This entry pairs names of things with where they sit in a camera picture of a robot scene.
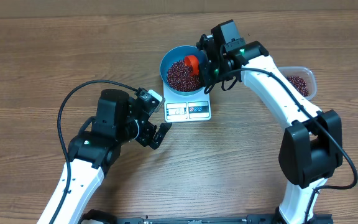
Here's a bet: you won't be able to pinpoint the orange measuring scoop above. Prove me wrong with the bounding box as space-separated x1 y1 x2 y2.
184 55 199 76

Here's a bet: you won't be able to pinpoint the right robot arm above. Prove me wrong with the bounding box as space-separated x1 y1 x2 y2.
196 20 343 223

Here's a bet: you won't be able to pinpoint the red beans in bowl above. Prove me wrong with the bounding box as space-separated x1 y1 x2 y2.
167 60 201 92

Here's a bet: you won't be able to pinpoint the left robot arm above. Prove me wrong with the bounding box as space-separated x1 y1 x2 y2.
39 88 172 223

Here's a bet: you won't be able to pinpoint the blue metal bowl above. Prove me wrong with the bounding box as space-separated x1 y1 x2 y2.
160 45 206 89

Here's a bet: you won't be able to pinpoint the clear plastic container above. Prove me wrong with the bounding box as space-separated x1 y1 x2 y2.
278 67 318 101

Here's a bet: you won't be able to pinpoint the red beans in container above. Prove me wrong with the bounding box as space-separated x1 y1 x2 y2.
287 76 309 97

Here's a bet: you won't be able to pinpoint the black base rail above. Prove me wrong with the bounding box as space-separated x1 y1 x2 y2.
79 208 334 224

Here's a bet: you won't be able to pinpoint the white digital kitchen scale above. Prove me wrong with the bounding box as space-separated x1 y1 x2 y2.
163 83 212 123

